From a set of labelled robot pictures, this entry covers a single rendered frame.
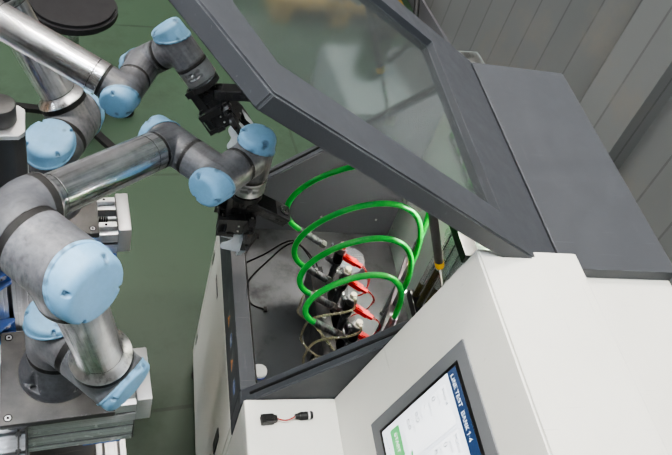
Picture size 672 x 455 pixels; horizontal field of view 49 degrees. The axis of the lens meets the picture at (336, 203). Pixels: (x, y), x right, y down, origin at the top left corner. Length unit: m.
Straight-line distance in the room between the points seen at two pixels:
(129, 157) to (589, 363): 0.88
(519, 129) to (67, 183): 1.10
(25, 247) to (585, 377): 0.92
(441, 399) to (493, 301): 0.22
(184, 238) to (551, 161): 1.93
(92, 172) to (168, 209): 2.16
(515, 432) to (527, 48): 3.10
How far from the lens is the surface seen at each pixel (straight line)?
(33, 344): 1.56
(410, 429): 1.54
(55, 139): 1.86
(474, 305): 1.42
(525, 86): 2.05
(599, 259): 1.66
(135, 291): 3.14
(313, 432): 1.78
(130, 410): 1.78
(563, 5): 3.99
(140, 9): 4.65
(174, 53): 1.70
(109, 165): 1.31
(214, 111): 1.74
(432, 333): 1.52
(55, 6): 3.33
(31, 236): 1.13
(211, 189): 1.36
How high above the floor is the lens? 2.53
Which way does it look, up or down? 44 degrees down
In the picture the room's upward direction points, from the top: 20 degrees clockwise
